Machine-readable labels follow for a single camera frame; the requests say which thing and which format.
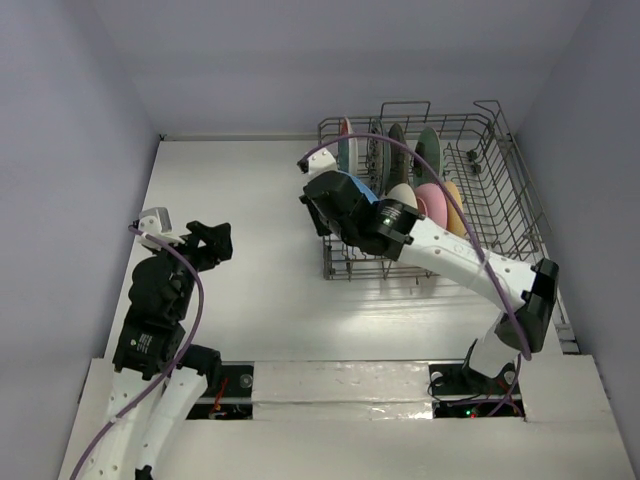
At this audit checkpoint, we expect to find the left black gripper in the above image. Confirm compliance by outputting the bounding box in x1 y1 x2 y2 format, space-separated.
152 219 231 317

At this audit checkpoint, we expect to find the blue plate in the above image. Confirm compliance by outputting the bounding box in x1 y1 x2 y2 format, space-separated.
342 172 379 205

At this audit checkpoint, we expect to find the cream white plate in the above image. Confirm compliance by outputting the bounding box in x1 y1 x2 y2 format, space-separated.
386 183 418 210

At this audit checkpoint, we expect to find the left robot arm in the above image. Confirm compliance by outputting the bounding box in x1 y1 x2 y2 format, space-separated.
70 214 233 479

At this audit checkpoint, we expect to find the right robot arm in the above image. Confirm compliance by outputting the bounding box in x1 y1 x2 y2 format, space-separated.
300 170 559 392

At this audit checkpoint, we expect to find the white plate red teal pattern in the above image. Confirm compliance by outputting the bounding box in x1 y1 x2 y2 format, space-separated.
337 117 359 175

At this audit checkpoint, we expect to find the teal patterned plate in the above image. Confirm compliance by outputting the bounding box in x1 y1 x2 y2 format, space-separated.
366 118 391 197

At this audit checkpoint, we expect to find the dark olive plate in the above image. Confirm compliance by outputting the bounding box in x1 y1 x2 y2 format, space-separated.
386 123 410 192

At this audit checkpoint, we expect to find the pink plate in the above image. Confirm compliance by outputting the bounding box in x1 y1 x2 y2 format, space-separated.
414 183 448 229

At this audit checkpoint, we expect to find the green plate dark motif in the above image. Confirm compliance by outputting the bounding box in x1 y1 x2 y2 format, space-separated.
413 126 443 187

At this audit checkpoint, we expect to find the yellow plate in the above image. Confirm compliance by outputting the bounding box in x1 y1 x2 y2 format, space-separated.
444 181 467 238

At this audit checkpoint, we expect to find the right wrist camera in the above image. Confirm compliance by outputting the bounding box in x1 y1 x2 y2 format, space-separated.
296 149 337 179

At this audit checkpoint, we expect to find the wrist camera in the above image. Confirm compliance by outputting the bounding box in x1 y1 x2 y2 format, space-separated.
296 149 337 179
131 207 184 250

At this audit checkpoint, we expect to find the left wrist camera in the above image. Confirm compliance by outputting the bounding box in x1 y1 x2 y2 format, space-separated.
131 207 184 250

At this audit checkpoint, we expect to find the grey wire dish rack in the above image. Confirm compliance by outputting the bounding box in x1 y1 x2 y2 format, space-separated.
317 100 550 263

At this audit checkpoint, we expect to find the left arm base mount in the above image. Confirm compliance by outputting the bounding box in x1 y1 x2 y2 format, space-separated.
187 363 254 420

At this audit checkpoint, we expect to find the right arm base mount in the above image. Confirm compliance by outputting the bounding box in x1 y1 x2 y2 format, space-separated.
426 362 525 419

